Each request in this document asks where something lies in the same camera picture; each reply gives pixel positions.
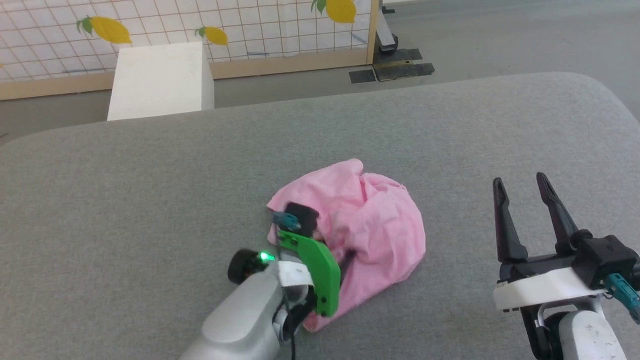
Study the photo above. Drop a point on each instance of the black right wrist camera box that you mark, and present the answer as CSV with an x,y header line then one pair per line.
x,y
607,257

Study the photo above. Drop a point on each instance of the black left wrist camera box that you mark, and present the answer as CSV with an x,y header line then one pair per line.
x,y
302,217

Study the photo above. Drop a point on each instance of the pink garment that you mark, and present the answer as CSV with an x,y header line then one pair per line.
x,y
380,225

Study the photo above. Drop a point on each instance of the teal left camera connector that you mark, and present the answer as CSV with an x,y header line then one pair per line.
x,y
285,220

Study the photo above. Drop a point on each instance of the teal camera connector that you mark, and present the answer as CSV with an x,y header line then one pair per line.
x,y
625,295
285,220

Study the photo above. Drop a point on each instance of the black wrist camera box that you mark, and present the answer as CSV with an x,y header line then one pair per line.
x,y
302,217
607,257

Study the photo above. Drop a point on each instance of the white cube box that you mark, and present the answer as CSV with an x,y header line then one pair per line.
x,y
160,80

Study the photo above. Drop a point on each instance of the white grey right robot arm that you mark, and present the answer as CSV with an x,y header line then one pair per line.
x,y
585,335

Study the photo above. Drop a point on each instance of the grey metal leg with caster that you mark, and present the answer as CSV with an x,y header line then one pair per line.
x,y
386,35

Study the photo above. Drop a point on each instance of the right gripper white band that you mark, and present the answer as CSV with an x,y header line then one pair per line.
x,y
545,287

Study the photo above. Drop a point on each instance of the lemon print partition wooden frame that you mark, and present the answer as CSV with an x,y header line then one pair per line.
x,y
280,30

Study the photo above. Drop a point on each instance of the long black floor mat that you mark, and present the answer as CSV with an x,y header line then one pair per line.
x,y
405,70

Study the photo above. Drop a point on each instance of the square black floor mat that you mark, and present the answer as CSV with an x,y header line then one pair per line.
x,y
402,55

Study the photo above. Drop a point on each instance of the teal right camera connector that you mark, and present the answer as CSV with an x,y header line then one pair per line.
x,y
625,295

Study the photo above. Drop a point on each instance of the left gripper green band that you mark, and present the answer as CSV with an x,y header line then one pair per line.
x,y
322,272

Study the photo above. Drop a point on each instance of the grey fabric sofa cushion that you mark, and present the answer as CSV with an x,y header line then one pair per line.
x,y
150,190

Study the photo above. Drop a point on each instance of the small black floor mat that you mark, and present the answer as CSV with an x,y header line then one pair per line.
x,y
362,76

